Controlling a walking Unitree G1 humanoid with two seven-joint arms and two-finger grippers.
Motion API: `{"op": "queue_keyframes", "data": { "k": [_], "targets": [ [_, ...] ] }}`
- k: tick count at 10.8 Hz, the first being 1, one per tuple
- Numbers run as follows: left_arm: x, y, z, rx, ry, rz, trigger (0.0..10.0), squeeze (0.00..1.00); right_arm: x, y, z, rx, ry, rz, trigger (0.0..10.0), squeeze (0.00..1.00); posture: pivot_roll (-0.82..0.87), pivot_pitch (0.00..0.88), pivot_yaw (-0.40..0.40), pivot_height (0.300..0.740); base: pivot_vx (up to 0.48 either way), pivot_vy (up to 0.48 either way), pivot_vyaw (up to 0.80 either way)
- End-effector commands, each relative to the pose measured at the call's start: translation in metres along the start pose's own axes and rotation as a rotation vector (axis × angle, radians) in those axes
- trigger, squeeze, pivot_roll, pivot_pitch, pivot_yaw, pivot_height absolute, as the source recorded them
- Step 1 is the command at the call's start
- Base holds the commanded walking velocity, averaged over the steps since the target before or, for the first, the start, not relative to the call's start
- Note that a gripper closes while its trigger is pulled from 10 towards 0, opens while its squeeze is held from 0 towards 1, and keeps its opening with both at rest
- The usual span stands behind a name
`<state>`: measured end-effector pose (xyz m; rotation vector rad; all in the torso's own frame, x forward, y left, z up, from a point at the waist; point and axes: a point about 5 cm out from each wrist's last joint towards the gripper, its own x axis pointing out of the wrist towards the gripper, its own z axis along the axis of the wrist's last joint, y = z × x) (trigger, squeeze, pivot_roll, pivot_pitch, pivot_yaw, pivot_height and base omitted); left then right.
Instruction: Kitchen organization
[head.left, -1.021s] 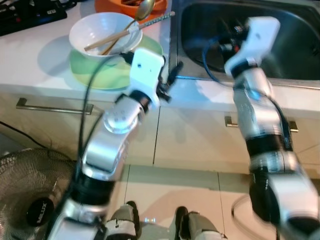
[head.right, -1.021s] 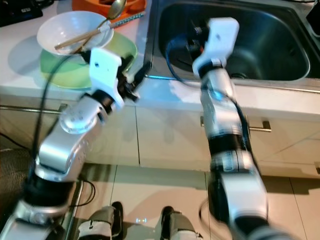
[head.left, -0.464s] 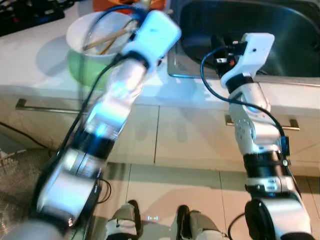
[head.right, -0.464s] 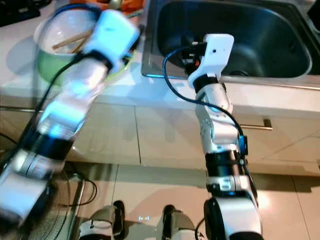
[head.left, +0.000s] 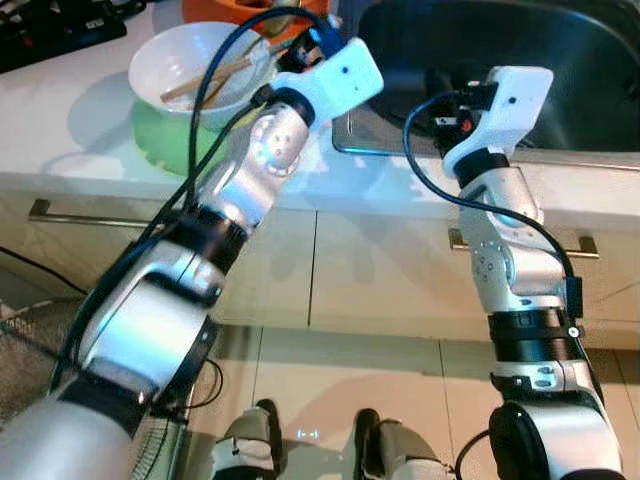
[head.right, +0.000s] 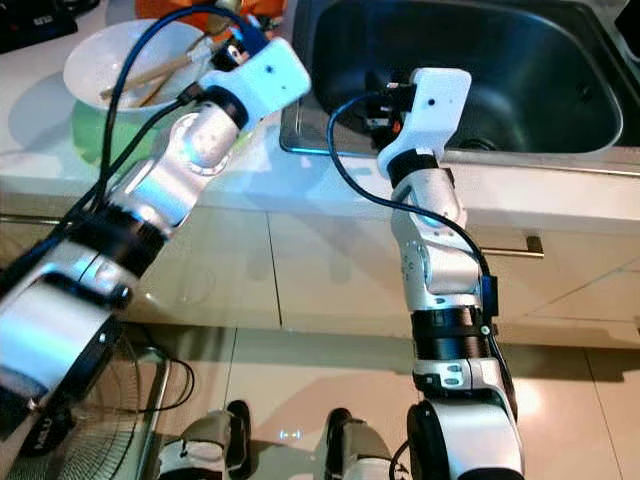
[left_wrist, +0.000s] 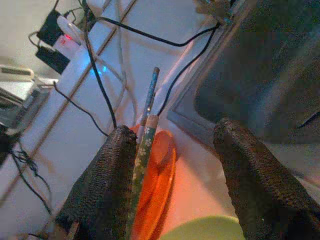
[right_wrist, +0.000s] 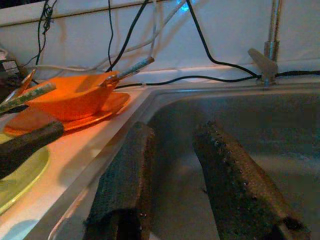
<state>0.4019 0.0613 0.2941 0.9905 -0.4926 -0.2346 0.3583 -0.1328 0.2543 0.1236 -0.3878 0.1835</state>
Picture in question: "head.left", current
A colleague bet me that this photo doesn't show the wooden chopstick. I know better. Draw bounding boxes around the wooden chopstick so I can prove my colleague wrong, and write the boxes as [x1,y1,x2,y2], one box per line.
[195,45,273,109]
[160,48,269,104]

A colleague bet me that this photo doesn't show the steel kitchen sink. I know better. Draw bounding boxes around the steel kitchen sink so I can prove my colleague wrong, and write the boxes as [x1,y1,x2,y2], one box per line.
[332,0,640,169]

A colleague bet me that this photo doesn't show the orange bowl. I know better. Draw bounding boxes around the orange bowl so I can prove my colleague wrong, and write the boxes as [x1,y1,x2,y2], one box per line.
[182,0,333,33]

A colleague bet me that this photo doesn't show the white bowl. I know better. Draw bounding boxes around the white bowl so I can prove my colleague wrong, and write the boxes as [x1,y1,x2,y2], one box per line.
[128,22,278,129]

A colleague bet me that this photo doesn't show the green plate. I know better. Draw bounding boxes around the green plate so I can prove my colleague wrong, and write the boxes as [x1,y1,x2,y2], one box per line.
[130,98,263,178]

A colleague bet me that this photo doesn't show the white cabinet door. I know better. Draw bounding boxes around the white cabinet door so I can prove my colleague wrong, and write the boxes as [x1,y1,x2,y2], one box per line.
[310,208,640,349]
[0,188,317,329]

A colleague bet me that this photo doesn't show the black stove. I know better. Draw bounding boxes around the black stove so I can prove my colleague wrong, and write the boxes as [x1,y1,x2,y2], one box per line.
[0,0,129,74]

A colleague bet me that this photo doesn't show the grey robot right leg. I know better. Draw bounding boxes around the grey robot right leg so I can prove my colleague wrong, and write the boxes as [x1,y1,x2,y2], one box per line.
[352,407,453,480]

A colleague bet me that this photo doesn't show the grey standing fan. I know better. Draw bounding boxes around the grey standing fan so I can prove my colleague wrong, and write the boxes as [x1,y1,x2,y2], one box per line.
[0,298,196,480]

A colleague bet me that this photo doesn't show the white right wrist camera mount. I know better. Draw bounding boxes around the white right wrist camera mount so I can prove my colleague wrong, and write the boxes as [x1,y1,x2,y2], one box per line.
[440,65,555,163]

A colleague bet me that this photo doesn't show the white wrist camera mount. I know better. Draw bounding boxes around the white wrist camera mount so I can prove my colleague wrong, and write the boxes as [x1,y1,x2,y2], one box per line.
[440,65,555,163]
[285,38,387,128]

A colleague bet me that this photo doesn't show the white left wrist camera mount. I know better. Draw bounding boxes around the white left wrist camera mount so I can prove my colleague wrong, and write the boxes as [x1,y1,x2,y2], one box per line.
[285,38,387,128]

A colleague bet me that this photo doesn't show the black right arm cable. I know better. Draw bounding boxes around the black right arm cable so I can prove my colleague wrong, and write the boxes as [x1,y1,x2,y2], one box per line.
[403,92,584,313]

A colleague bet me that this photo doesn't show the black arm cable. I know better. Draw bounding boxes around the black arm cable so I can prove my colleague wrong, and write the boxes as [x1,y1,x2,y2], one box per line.
[403,92,584,313]
[50,5,341,401]

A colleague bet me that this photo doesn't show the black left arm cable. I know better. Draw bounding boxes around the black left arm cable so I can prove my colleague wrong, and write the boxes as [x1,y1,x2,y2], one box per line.
[50,5,341,401]

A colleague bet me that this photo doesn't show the brass cabinet handle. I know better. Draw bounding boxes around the brass cabinet handle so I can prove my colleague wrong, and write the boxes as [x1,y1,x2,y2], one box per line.
[28,199,166,230]
[447,228,600,260]

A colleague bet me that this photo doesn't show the black fan cable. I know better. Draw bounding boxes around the black fan cable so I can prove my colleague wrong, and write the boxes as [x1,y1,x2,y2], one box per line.
[185,358,227,413]

